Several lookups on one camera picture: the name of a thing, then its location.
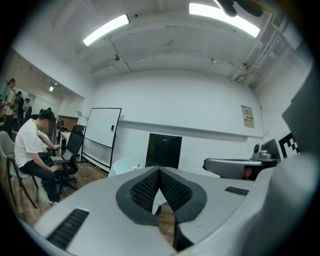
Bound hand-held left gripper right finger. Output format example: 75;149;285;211
159;166;255;252

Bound black mini fridge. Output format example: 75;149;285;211
145;132;183;170

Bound black office chair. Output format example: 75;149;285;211
57;124;87;191

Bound wall poster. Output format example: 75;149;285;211
240;104;255;129

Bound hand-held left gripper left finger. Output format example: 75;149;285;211
33;165;176;256

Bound black head-worn camera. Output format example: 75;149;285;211
216;0;238;18

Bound long ceiling light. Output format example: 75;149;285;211
188;2;261;39
82;13;131;47

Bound white whiteboard with black frame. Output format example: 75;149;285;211
82;107;123;173

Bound white ceiling pipes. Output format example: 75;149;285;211
231;11;286;90

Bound grey shell chair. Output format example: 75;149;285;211
0;130;40;210

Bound laptop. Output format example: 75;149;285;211
51;149;74;165

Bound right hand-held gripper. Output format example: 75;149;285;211
202;132;301;180

